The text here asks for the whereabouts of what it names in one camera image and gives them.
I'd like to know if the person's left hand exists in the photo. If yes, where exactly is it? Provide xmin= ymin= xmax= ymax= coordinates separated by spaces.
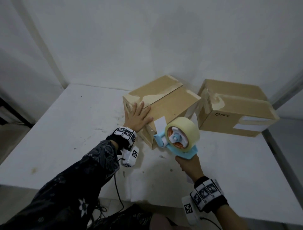
xmin=123 ymin=101 xmax=154 ymax=134

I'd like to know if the black shelf with wooden boards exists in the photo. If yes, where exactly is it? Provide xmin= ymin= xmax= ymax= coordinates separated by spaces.
xmin=0 ymin=96 xmax=33 ymax=129

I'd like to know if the grey metal shelf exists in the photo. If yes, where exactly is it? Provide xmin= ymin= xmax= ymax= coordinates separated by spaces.
xmin=261 ymin=76 xmax=303 ymax=190

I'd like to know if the person's right forearm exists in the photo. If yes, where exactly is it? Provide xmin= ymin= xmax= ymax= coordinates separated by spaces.
xmin=216 ymin=204 xmax=251 ymax=230

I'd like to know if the blue white tape dispenser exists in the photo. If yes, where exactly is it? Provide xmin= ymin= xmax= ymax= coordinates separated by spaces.
xmin=153 ymin=116 xmax=198 ymax=160

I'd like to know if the person's right hand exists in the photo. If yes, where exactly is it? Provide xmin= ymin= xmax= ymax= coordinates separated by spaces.
xmin=175 ymin=154 xmax=205 ymax=184

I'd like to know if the black camera cable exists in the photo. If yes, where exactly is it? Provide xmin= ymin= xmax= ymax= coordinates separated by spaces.
xmin=113 ymin=172 xmax=125 ymax=214
xmin=199 ymin=216 xmax=222 ymax=230

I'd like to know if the clear tape roll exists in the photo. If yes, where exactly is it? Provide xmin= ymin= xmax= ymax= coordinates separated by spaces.
xmin=164 ymin=116 xmax=200 ymax=153

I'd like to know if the person's left forearm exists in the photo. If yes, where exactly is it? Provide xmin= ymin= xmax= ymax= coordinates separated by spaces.
xmin=0 ymin=140 xmax=120 ymax=230

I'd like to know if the person's leg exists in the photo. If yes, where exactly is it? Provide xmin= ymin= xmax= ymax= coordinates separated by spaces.
xmin=151 ymin=213 xmax=172 ymax=230

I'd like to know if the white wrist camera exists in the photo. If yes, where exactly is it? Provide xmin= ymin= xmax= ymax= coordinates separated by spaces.
xmin=181 ymin=196 xmax=201 ymax=226
xmin=121 ymin=145 xmax=140 ymax=168

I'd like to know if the black case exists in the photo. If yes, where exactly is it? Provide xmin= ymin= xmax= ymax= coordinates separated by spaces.
xmin=87 ymin=203 xmax=154 ymax=230

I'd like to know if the brown cardboard box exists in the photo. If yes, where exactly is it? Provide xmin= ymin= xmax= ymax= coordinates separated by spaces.
xmin=122 ymin=75 xmax=202 ymax=150
xmin=196 ymin=79 xmax=281 ymax=138

